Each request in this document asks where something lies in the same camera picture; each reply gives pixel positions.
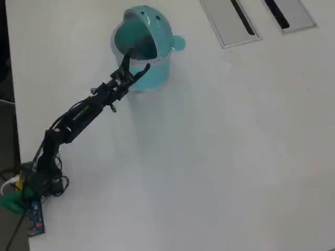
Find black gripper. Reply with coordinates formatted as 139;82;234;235
106;51;151;101

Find teal whale-shaped bin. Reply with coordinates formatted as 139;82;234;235
109;5;187;93

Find dark grey flat panel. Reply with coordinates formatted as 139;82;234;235
0;99;21;173

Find blue circuit board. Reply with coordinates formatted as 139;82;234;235
27;200;46;237

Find green table clamp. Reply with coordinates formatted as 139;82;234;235
0;189;35;215

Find black camera cable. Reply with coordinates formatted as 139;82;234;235
32;100;82;168

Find wide silver cable grommet plate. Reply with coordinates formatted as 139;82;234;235
199;0;263;49

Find thin black motor wires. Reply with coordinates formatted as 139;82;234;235
51;154;70;197

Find white cable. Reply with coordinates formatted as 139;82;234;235
0;176;20;196

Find narrow silver cable grommet plate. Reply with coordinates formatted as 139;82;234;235
263;0;319;36

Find black power cable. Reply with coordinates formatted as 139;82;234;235
6;209;28;251

